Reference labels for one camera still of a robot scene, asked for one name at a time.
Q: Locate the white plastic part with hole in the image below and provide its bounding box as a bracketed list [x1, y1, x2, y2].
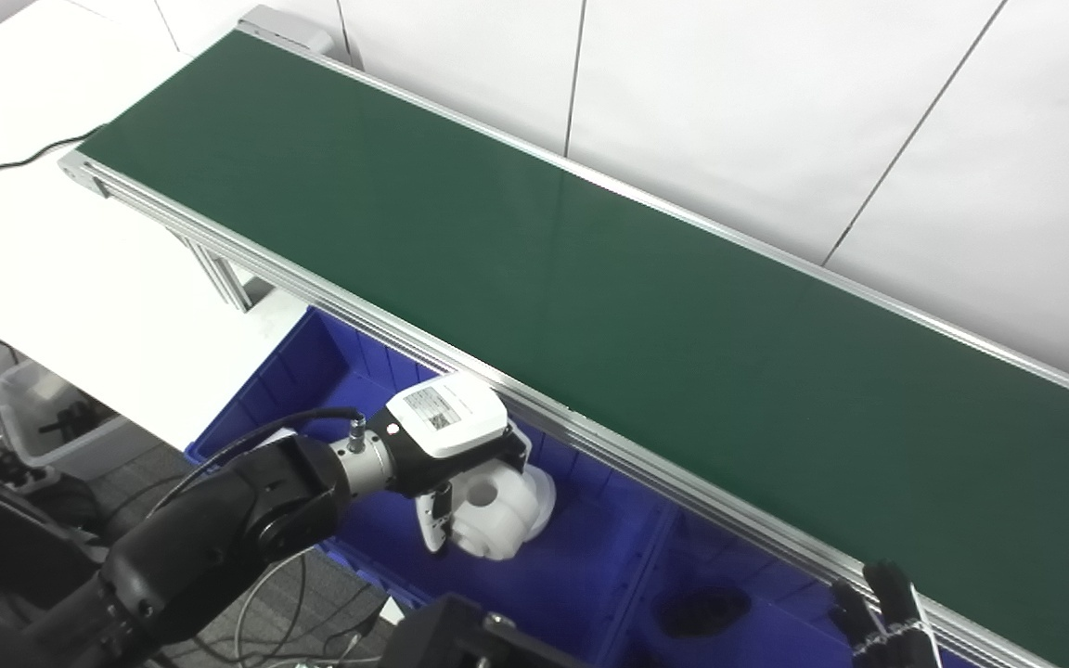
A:
[446, 419, 557, 563]

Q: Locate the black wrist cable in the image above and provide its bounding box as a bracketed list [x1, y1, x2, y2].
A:
[147, 406, 370, 520]

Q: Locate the clear plastic storage box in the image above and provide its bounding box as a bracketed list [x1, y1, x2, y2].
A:
[0, 360, 133, 470]

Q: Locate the blue bin with black parts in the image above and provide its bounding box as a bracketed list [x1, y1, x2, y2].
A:
[609, 506, 985, 668]

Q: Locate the black plastic part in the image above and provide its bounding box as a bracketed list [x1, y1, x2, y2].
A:
[659, 584, 751, 638]

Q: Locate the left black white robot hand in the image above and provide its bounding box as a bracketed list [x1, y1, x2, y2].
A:
[384, 371, 534, 556]

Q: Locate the black cable on white table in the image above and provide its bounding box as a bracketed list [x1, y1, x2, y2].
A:
[0, 127, 108, 183]

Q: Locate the black robot torso part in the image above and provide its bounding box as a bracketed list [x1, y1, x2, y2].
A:
[380, 593, 591, 668]

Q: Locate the blue bin with white parts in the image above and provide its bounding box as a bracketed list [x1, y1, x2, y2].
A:
[184, 306, 676, 668]

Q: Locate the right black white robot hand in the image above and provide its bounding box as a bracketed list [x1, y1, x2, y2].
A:
[827, 559, 945, 668]

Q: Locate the green conveyor belt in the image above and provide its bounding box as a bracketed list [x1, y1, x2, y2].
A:
[78, 30, 1069, 668]
[57, 23, 1069, 668]

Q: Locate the grey conveyor end cover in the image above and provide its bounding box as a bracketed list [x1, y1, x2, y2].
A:
[237, 4, 337, 58]

